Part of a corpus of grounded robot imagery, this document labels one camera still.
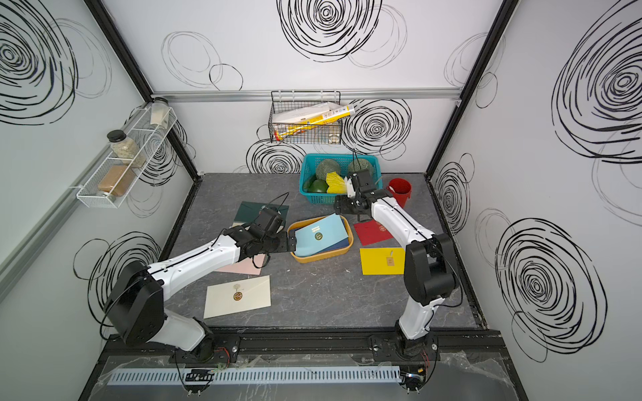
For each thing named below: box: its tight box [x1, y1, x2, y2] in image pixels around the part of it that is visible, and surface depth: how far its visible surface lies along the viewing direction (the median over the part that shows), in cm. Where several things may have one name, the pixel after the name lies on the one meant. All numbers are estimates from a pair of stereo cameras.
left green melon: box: [315, 158, 342, 182], surface depth 111 cm
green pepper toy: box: [302, 178, 330, 193], surface depth 107 cm
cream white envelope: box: [203, 274, 272, 320], surface depth 86 cm
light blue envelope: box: [294, 213, 350, 257], surface depth 95 cm
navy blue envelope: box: [310, 237, 350, 256], surface depth 96 cm
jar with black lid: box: [107, 129, 147, 168], surface depth 72 cm
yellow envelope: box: [359, 247, 406, 275], surface depth 96 cm
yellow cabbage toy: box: [326, 171, 347, 194], surface depth 107 cm
